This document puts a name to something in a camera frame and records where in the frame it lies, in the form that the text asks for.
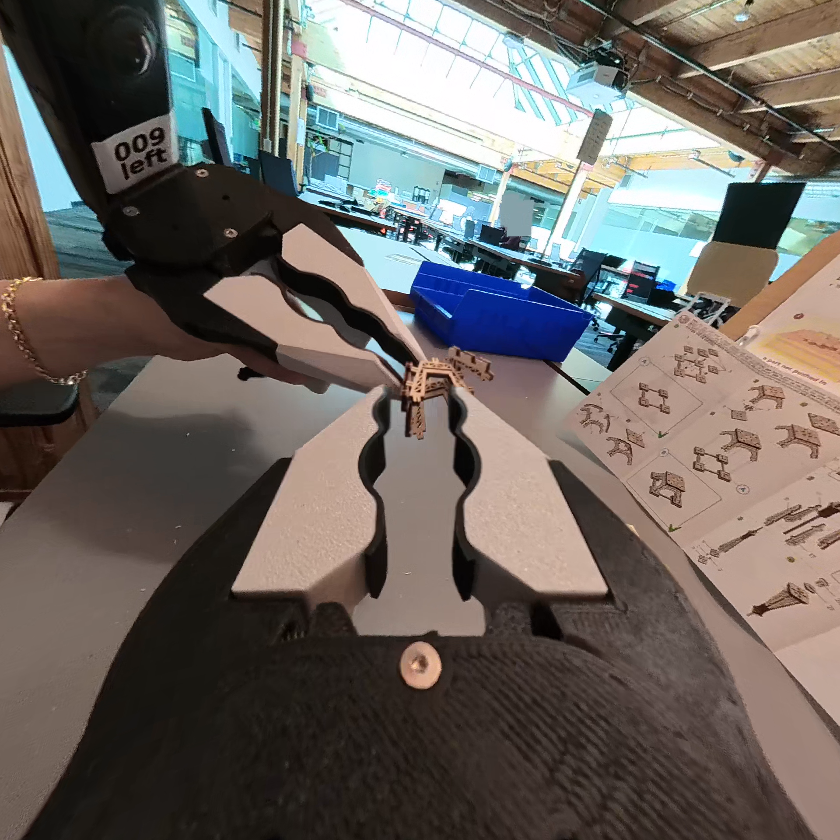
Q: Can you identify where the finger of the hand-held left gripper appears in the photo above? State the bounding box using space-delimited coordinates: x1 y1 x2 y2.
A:
279 223 424 380
203 260 404 395

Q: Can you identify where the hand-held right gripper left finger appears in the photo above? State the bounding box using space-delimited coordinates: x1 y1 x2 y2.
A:
231 385 395 623

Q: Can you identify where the black red office chair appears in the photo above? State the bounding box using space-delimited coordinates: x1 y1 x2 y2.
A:
625 259 662 306

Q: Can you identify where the gold chain bracelet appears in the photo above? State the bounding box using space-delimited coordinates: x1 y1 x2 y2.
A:
0 277 88 387

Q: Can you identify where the diagram instruction sheet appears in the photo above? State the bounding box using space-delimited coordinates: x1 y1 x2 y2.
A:
566 314 840 723

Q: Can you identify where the black high-back chair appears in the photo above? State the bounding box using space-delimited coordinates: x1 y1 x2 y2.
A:
200 107 235 168
257 150 300 198

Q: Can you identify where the brown cardboard board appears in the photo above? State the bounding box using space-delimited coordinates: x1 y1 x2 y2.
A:
721 230 840 342

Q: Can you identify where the person's left hand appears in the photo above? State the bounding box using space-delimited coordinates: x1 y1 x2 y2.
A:
87 271 324 394

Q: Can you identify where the white table with wooden edge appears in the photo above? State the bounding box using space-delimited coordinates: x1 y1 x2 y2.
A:
328 222 473 315

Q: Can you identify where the blue plastic bin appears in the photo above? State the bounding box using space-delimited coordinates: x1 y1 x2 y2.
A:
411 260 594 363

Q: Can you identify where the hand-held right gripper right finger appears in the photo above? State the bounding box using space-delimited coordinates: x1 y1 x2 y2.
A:
451 386 608 623

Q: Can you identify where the small wooden lattice assembly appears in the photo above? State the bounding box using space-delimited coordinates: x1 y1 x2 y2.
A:
399 346 494 441

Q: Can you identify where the black chair armrest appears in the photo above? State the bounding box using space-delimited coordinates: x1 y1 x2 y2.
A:
0 381 81 429

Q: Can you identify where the colour illustrated instruction sheet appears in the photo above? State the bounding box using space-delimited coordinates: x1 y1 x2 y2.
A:
748 256 840 395

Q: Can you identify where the beige rounded panel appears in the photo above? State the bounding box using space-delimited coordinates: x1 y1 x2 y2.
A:
688 241 782 309

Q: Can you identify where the white projector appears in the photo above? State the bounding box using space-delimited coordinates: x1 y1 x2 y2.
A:
566 51 631 110

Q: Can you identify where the grey desk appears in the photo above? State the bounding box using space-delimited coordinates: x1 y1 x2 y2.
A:
0 308 840 840

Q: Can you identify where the white metal stand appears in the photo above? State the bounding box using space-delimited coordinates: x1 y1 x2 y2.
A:
682 290 731 324

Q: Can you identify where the black rectangular panel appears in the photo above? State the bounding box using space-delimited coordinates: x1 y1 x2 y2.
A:
712 182 807 250

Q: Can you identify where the black mesh office chair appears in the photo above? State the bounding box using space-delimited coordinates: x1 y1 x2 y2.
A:
570 248 609 309

